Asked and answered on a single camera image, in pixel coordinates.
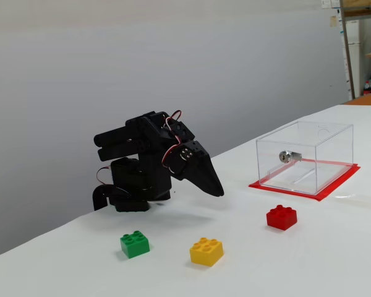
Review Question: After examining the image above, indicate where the silver cam lock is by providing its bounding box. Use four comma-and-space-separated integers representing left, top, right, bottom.
278, 150, 303, 164

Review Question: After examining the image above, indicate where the red tape frame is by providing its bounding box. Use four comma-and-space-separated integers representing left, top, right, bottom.
248, 157, 361, 202

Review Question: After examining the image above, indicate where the red white base cable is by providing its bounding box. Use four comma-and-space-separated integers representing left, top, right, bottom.
95, 166, 113, 186

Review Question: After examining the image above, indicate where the metal shelf rack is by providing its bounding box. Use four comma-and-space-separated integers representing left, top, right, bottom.
339, 0, 371, 100

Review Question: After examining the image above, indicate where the transparent plastic box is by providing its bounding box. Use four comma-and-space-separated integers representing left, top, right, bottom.
255, 120, 354, 196

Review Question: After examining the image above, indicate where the green lego brick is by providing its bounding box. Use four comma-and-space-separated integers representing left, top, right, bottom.
119, 230, 150, 259

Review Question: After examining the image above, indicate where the red lego brick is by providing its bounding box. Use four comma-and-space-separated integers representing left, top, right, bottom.
266, 204, 298, 231

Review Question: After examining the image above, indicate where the yellow lego brick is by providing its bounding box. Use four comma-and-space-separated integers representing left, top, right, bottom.
189, 237, 224, 267

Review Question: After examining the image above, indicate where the red white gripper cable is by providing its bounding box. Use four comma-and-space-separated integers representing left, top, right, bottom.
161, 140, 183, 170

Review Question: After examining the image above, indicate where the white cabinet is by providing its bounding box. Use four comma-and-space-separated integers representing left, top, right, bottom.
341, 19, 363, 97

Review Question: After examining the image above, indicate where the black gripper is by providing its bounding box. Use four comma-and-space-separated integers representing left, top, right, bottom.
169, 140, 225, 197

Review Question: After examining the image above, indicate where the red white wrist cable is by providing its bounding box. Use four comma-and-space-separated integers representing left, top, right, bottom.
164, 110, 184, 144

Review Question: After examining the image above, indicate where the black table clamp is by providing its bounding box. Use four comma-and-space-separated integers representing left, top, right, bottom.
92, 184, 130, 212

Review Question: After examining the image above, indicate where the orange table top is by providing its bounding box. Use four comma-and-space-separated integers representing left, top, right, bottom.
343, 92, 371, 106

